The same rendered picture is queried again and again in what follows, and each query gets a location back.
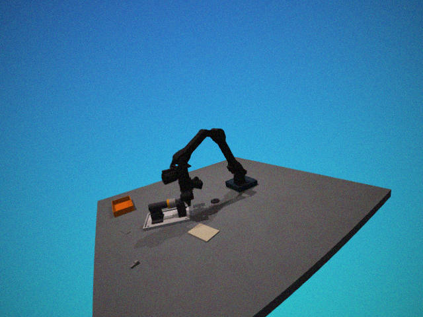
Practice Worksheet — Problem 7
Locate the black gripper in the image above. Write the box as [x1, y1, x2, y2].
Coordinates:
[178, 177, 194, 206]

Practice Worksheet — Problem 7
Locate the orange open-top rectangular tray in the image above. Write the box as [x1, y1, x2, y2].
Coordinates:
[112, 196, 135, 217]

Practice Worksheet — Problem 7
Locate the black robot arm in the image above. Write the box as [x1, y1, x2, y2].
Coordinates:
[161, 128, 247, 190]

